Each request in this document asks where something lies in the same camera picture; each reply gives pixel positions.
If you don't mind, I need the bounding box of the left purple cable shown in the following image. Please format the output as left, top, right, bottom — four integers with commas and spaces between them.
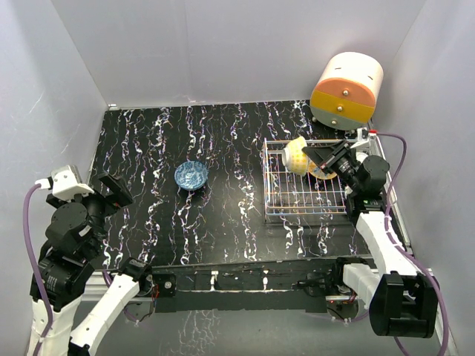
22, 183, 55, 356

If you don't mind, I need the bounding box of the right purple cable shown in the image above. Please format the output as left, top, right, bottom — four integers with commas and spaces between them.
307, 131, 450, 356

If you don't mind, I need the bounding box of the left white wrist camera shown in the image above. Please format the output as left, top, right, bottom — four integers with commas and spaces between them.
35, 165, 94, 201

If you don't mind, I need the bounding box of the blue patterned bowl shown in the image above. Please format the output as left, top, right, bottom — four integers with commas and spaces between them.
174, 161, 209, 191

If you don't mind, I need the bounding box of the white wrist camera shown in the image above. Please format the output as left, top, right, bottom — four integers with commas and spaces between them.
35, 165, 94, 201
351, 128, 376, 151

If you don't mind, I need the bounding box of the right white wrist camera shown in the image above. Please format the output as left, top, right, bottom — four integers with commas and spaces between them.
351, 128, 376, 151

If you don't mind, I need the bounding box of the orange blue ornate bowl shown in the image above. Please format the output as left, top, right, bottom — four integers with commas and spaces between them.
308, 161, 337, 180

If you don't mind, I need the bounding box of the white wire dish rack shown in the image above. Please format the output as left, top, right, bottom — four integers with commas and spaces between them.
261, 139, 396, 217

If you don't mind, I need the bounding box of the purple cable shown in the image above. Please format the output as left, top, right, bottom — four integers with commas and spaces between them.
307, 131, 450, 356
22, 183, 55, 356

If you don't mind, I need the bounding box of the round pastel drawer cabinet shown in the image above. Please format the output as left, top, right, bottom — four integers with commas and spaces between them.
309, 52, 384, 131

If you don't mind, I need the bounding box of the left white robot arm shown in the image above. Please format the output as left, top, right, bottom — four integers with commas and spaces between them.
22, 165, 154, 355

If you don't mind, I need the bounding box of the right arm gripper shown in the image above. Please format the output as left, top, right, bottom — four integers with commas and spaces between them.
302, 139, 361, 194

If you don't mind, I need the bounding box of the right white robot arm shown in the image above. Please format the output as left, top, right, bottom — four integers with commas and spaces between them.
302, 140, 438, 338

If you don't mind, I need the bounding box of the yellow blue mandala bowl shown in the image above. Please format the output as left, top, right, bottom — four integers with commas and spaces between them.
281, 136, 308, 176

